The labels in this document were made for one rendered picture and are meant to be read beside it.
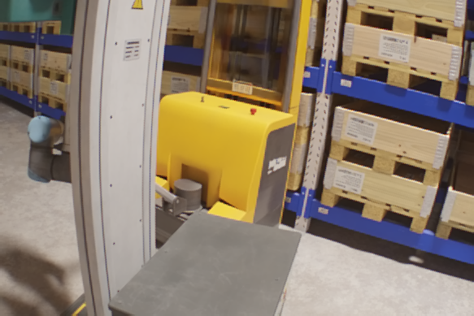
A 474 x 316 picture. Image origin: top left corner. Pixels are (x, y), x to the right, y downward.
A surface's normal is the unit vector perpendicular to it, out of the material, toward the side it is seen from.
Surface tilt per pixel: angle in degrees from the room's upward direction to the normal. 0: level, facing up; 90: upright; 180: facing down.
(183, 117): 74
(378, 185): 90
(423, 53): 90
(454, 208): 90
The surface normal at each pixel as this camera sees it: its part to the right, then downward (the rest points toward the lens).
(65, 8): -0.26, 0.23
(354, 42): -0.54, 0.16
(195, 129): -0.47, -0.11
